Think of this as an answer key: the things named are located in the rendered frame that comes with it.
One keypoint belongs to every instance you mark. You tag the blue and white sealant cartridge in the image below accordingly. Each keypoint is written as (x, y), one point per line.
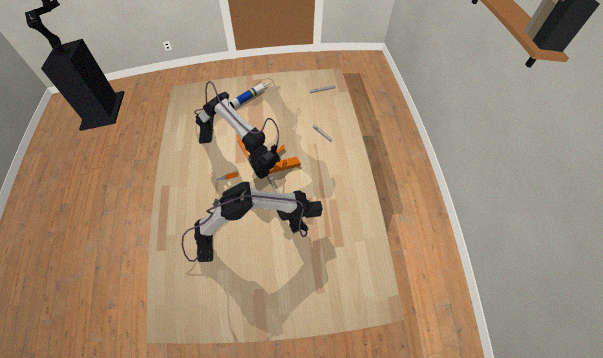
(247, 95)

